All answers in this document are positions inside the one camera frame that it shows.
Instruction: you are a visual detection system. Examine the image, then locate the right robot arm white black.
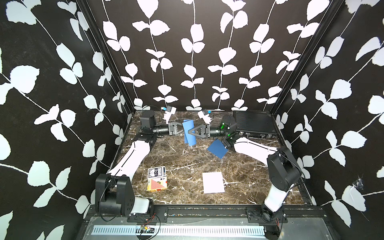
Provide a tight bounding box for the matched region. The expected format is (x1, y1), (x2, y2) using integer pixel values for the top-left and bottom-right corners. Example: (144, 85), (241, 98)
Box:
(187, 115), (303, 222)

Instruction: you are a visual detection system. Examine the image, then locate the white perforated strip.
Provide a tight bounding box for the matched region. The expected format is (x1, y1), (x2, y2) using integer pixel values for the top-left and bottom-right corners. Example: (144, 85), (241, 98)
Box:
(91, 225), (266, 238)

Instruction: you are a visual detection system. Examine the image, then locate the blue white poker card box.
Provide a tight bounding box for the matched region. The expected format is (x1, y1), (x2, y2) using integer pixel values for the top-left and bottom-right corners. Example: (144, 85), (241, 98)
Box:
(148, 166), (167, 179)

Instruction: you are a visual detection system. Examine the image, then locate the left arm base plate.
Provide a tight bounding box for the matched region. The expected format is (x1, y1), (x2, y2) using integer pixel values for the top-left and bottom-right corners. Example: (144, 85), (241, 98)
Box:
(127, 205), (169, 224)

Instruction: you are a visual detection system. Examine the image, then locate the white square paper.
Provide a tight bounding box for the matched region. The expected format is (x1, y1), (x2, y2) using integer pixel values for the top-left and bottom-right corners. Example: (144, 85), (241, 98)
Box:
(203, 172), (225, 194)

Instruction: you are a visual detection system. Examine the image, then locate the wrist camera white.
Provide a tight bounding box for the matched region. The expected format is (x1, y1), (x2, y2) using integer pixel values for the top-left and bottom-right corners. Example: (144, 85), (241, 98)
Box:
(198, 109), (212, 125)
(161, 106), (177, 124)

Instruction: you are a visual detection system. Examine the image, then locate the small green circuit board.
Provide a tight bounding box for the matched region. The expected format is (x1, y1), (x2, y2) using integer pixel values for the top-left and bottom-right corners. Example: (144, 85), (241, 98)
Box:
(140, 226), (155, 235)

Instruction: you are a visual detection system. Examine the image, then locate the black case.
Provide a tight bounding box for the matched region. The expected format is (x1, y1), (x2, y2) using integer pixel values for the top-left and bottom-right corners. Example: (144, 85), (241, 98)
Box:
(233, 111), (278, 139)

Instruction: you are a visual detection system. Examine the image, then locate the blue square paper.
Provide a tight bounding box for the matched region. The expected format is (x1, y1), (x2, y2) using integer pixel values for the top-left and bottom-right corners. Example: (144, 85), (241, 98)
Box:
(207, 140), (228, 159)
(182, 119), (198, 147)

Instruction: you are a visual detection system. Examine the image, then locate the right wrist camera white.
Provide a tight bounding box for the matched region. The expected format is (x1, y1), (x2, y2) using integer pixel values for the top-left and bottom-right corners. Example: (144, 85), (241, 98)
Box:
(198, 109), (212, 125)

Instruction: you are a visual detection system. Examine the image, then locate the yellow red card box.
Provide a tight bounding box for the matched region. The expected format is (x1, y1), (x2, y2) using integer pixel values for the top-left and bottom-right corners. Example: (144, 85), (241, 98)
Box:
(147, 176), (168, 192)

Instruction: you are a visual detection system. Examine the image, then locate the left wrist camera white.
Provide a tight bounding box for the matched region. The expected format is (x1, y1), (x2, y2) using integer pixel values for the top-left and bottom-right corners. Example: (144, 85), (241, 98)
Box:
(161, 106), (177, 124)

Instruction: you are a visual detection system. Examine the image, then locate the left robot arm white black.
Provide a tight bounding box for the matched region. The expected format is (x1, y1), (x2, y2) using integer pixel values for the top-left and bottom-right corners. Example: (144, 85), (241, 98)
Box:
(95, 110), (184, 217)

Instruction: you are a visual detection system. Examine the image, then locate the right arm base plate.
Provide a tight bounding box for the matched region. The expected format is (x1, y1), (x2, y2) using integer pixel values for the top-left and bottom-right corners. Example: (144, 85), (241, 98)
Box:
(246, 206), (288, 225)

